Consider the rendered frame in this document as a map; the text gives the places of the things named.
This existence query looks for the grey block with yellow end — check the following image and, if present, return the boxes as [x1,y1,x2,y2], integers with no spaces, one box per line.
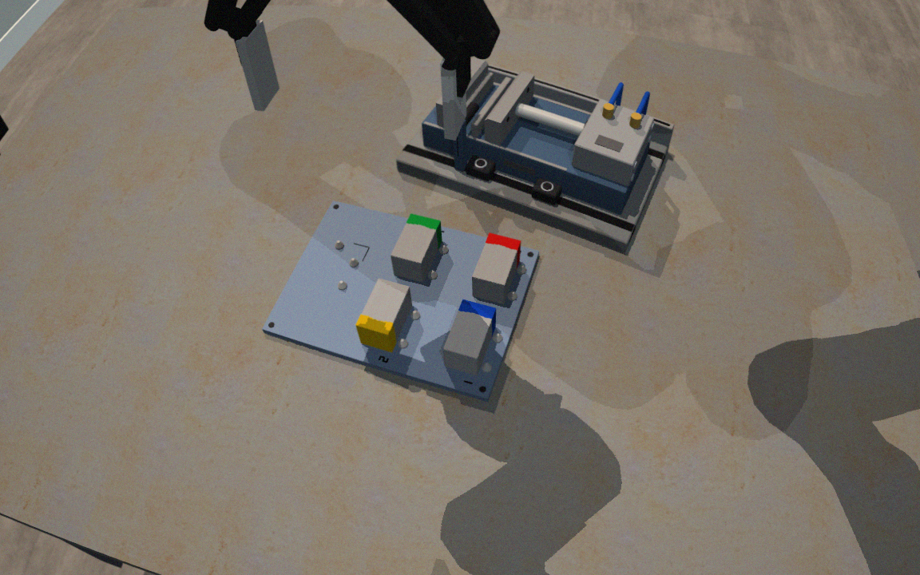
[356,278,412,352]

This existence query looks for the grey block with blue end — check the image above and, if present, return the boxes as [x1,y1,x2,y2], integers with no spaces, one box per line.
[443,299,496,375]

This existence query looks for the grey block with red end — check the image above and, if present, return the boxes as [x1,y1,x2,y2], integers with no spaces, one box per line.
[472,233,521,304]

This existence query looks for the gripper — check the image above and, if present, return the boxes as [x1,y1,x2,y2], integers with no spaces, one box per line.
[204,0,500,141]

